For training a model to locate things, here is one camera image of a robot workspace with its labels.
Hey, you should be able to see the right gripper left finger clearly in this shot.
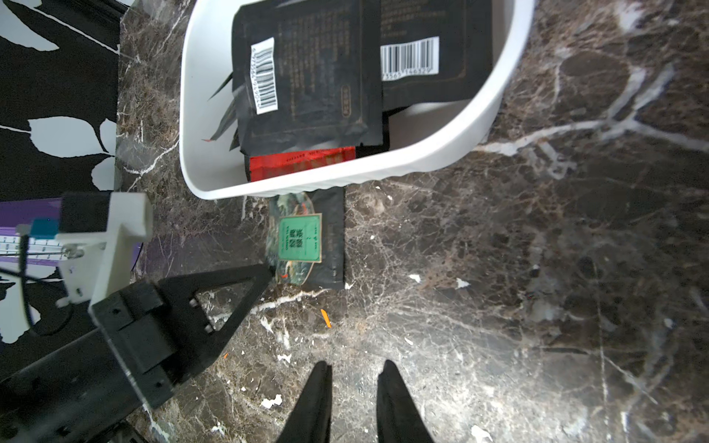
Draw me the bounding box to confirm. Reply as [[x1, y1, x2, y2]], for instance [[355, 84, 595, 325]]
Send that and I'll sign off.
[[276, 361, 332, 443]]

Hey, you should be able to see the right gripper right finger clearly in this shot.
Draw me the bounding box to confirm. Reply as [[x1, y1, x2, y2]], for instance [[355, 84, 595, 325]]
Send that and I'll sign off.
[[376, 360, 434, 443]]

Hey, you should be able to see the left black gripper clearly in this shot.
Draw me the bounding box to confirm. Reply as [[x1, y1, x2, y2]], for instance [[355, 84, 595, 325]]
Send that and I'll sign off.
[[1, 264, 273, 442]]

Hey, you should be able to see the small red tea bag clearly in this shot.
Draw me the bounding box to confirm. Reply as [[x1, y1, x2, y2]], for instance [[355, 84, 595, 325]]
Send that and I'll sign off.
[[245, 147, 356, 182]]

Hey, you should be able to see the black tea bag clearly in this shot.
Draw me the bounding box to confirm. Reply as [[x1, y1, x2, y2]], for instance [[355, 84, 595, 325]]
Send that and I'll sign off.
[[380, 0, 493, 112], [232, 1, 384, 157]]

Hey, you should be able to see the white storage box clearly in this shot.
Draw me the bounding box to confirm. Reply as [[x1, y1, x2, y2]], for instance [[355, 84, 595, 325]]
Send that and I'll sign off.
[[179, 1, 537, 200]]

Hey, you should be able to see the purple metronome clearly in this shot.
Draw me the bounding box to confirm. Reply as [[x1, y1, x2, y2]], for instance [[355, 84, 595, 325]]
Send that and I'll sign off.
[[1, 192, 153, 274]]

